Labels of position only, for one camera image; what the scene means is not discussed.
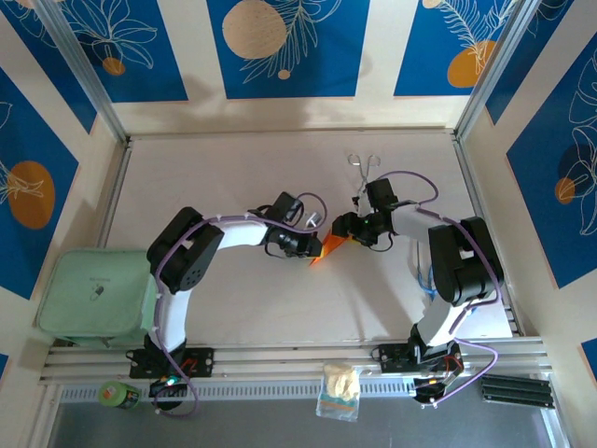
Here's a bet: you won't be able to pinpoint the blue tape roll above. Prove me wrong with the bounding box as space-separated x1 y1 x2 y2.
416 254 484 321

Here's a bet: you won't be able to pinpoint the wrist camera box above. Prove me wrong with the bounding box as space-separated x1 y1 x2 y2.
270 190 305 223
363 176 400 212

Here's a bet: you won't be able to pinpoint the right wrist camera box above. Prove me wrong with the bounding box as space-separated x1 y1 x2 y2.
363 176 400 212

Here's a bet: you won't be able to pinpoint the aluminium side rail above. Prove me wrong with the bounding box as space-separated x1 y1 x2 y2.
451 134 523 337
95 139 134 253

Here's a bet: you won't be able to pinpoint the black controller board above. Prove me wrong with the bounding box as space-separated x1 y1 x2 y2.
147 376 190 413
412 375 463 411

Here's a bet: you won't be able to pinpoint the aluminium frame post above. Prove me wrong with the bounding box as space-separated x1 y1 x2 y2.
454 0 547 141
35 0 132 146

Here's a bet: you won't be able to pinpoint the purple cable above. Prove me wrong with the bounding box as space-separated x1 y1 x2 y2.
375 170 500 407
155 190 327 419

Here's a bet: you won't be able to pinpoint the grey slotted cable duct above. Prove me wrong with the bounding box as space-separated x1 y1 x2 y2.
58 377 486 402

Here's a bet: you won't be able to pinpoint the black ribbed block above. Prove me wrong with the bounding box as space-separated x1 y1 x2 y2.
479 372 556 411

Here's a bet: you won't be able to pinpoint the mint green storage box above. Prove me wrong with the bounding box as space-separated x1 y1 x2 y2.
35 249 158 349

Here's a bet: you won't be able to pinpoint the green labelled can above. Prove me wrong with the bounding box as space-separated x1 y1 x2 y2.
97 380 141 411

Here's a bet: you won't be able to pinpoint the aluminium frame rail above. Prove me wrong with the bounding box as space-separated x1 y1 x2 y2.
39 338 554 384

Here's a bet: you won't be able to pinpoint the clear bag of yellow pieces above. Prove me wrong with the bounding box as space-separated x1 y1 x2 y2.
314 362 363 424

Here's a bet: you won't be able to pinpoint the orange paper sheet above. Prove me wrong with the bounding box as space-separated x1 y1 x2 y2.
310 228 354 268

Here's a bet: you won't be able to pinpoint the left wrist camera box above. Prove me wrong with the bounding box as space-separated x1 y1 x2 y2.
270 190 305 223

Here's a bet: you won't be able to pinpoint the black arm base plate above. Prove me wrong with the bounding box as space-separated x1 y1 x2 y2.
377 343 465 374
128 345 215 379

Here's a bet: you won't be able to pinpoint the silver wire crucible tongs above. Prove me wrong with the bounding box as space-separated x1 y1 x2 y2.
347 153 382 195

